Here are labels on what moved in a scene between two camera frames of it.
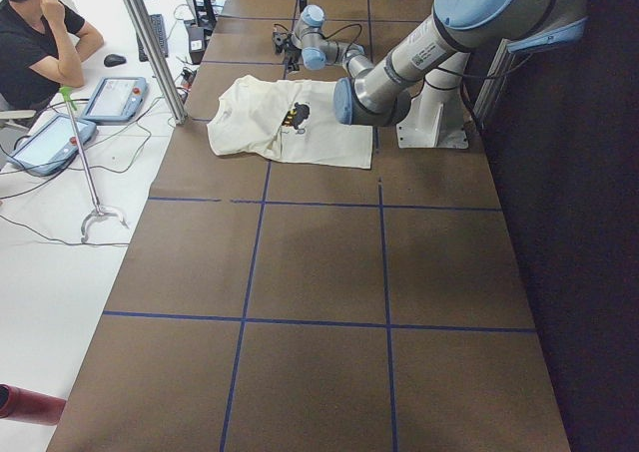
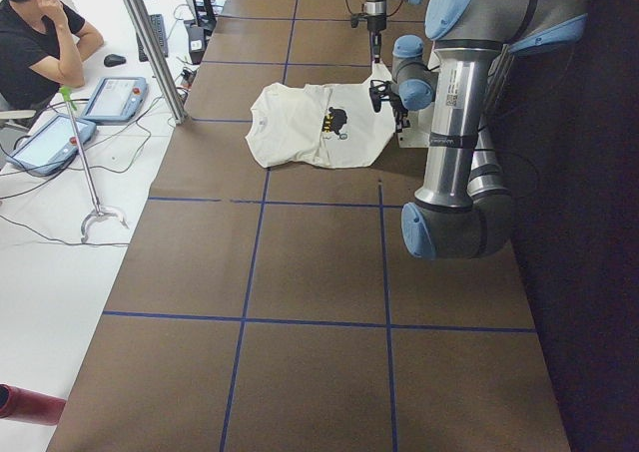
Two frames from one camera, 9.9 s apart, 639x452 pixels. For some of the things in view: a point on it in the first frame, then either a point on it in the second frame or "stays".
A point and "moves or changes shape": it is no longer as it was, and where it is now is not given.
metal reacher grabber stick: [67, 93] stays
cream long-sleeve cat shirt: [291, 120] moves or changes shape
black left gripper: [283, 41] -> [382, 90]
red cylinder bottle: [26, 406] stays
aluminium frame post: [151, 47] stays
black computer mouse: [112, 60] stays
